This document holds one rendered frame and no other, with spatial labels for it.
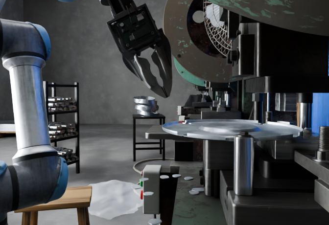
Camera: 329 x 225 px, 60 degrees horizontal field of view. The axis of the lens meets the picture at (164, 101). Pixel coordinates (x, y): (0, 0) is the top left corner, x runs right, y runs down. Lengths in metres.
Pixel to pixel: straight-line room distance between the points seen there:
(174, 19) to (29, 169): 1.46
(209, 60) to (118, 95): 5.65
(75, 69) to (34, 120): 7.00
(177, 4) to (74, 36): 6.09
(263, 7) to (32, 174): 0.69
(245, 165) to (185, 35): 1.59
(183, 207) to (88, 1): 7.61
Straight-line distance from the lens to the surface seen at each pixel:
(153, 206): 0.90
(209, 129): 0.59
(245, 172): 0.46
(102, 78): 7.58
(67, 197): 1.58
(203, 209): 0.57
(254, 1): 0.30
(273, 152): 0.59
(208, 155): 0.59
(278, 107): 0.64
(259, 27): 0.58
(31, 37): 0.94
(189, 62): 1.95
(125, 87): 7.41
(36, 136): 0.85
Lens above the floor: 0.86
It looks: 2 degrees down
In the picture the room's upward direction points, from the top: straight up
